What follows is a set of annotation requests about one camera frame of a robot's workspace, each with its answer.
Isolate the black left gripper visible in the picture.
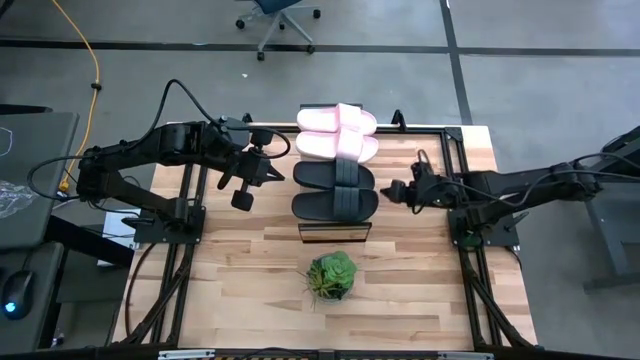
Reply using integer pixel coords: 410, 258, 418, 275
218, 130, 287, 213

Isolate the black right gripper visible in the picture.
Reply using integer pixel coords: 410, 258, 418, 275
379, 149, 454, 217

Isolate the black foam slide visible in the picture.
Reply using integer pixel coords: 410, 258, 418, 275
292, 157, 377, 192
291, 185, 381, 223

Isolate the pink foam slide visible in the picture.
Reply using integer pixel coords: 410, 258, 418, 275
296, 101, 379, 137
294, 130, 381, 165

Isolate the green succulent plant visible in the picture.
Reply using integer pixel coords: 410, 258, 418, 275
298, 250, 360, 309

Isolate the grey white triangle-patterned pot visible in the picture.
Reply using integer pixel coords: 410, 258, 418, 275
308, 279, 356, 305

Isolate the blue office chair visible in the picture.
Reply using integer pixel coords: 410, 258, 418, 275
234, 0, 323, 62

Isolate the black side desk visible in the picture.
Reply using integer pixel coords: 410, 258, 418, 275
0, 102, 137, 360

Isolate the clear plastic bag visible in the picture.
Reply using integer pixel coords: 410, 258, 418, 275
0, 178, 42, 222

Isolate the black computer mouse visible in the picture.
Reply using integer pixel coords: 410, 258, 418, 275
0, 269, 36, 322

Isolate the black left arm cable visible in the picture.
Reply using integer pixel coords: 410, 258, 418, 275
133, 77, 293, 162

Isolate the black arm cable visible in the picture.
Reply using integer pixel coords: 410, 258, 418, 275
409, 148, 640, 212
133, 77, 293, 162

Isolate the black aluminium table frame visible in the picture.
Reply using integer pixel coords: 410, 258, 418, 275
112, 107, 539, 360

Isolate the wooden shelf with black frame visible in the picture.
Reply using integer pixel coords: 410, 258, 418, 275
292, 102, 374, 246

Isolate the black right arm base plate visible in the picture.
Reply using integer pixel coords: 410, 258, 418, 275
447, 207, 522, 250

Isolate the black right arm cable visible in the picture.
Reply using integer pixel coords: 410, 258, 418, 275
409, 148, 640, 212

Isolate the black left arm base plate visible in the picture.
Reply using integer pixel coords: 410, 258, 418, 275
131, 204, 207, 246

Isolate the yellow cable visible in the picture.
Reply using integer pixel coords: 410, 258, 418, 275
49, 0, 102, 194

